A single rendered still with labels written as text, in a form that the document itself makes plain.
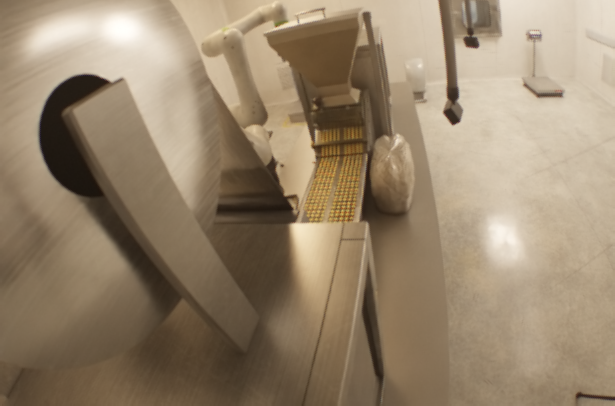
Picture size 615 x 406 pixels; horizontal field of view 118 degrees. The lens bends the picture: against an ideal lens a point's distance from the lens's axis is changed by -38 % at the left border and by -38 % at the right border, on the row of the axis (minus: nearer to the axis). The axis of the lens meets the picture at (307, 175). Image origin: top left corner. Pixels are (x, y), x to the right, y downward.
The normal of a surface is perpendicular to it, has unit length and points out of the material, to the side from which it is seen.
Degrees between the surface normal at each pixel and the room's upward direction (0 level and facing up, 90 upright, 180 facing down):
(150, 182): 90
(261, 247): 0
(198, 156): 90
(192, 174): 90
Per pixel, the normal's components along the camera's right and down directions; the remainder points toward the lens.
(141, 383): -0.24, -0.81
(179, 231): 0.95, -0.07
